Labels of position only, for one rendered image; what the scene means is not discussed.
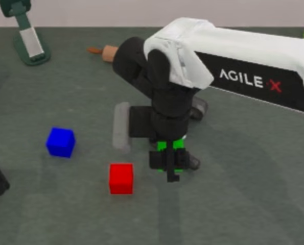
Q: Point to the green cube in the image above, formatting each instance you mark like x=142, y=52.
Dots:
x=162, y=146

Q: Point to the red cube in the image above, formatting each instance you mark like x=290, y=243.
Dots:
x=121, y=178

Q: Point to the blue cube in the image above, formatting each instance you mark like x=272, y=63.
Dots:
x=60, y=142

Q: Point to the dark grey rounded object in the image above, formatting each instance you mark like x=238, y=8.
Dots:
x=193, y=161
x=200, y=107

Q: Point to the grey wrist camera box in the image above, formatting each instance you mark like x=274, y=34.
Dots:
x=121, y=127

